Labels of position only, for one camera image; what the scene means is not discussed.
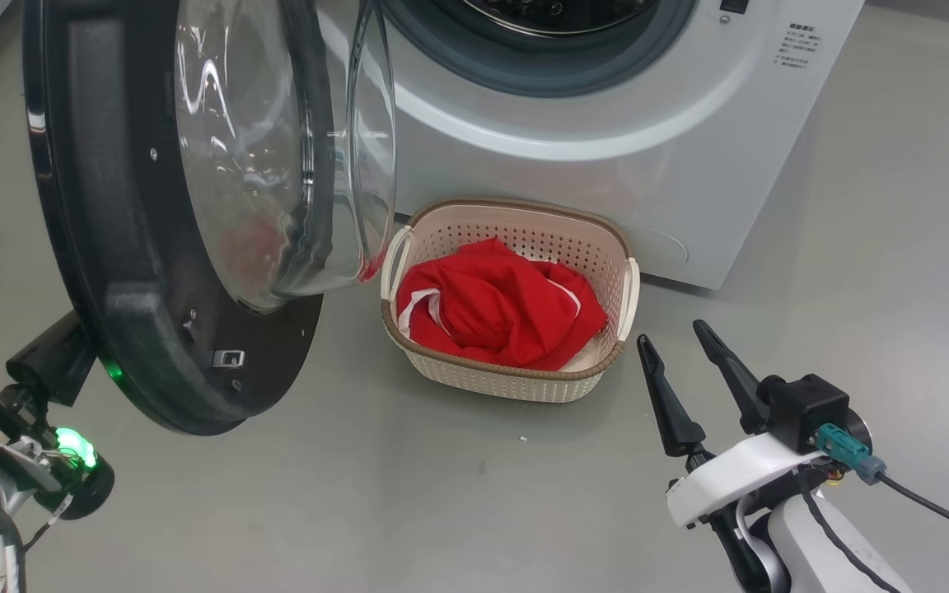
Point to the black round glass washer door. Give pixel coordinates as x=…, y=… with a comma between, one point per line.
x=112, y=206

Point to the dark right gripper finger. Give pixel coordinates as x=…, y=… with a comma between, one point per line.
x=676, y=412
x=742, y=383

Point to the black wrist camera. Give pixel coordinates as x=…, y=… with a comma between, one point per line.
x=54, y=358
x=808, y=408

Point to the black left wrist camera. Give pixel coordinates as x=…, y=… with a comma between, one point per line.
x=54, y=358

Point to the white washing machine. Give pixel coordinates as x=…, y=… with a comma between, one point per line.
x=689, y=165

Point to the cream perforated laundry basket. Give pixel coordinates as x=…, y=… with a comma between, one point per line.
x=516, y=383

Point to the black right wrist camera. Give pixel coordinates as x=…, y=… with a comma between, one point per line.
x=808, y=408

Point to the red garment with white trim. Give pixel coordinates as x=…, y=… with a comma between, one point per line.
x=499, y=305

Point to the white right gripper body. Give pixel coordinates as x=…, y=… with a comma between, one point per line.
x=738, y=473

